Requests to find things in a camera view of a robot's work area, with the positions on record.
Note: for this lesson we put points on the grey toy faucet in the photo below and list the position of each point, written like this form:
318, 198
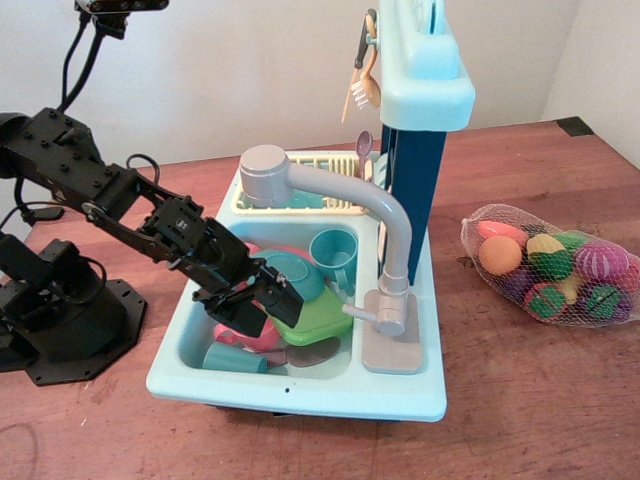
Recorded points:
391, 340

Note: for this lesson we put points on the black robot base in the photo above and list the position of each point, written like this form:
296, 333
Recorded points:
62, 319

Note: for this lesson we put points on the light blue toy sink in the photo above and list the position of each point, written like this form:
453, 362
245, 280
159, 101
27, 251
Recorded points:
338, 387

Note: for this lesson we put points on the cream dish rack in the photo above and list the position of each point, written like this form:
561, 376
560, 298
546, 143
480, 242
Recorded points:
337, 161

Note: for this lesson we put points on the teal toy plate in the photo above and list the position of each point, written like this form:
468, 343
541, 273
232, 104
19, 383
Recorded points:
307, 289

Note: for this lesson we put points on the mesh bag of toy food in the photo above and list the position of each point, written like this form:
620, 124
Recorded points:
566, 277

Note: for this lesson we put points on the green toy cutting board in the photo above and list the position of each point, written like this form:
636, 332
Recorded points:
320, 319

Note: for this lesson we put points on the blue toy shelf tower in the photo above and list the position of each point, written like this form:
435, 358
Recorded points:
426, 94

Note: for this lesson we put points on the pink toy cup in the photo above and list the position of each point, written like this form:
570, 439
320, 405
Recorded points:
266, 340

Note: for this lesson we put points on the purple toy spoon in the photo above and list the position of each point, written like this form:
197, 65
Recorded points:
363, 148

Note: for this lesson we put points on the orange toy fruit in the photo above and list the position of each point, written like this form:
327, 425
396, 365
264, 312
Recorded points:
500, 255

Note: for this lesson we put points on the teal cup lying front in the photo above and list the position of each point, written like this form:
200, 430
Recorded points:
223, 357

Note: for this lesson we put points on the pink toy plate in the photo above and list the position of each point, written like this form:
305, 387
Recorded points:
295, 251

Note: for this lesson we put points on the beige toy spoon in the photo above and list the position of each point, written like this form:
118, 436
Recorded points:
371, 91

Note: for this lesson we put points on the white toy brush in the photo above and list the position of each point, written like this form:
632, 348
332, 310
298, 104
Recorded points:
355, 94

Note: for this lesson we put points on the black table corner bracket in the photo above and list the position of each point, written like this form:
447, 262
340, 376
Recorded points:
574, 126

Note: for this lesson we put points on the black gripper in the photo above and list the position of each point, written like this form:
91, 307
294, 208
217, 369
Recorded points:
235, 289

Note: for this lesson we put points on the teal cup upright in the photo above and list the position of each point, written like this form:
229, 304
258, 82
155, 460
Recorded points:
334, 252

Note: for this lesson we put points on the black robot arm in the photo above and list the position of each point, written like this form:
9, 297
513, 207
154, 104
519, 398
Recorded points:
58, 153

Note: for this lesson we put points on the camera on stand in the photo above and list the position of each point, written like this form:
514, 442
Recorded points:
109, 17

